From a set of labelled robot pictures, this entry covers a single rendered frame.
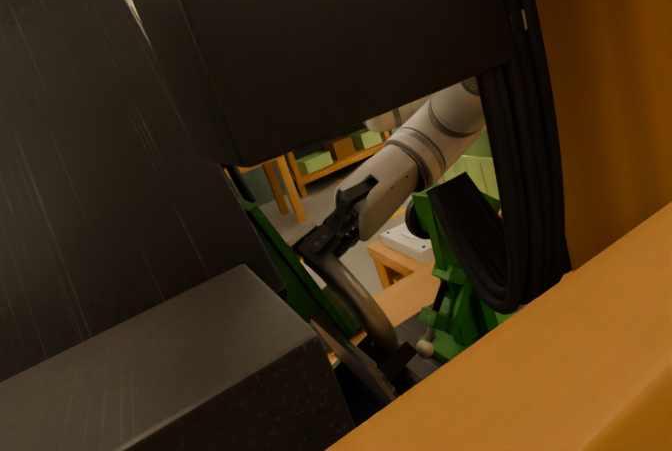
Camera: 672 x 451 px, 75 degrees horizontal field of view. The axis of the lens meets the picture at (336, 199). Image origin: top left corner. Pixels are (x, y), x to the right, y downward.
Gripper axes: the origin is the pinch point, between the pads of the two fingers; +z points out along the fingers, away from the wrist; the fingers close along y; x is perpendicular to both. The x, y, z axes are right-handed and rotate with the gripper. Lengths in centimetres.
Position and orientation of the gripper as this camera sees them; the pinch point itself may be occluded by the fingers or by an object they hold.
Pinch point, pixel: (321, 251)
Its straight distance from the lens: 52.3
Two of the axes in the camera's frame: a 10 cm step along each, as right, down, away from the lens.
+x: 7.2, 5.9, -3.7
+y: -0.7, -4.7, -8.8
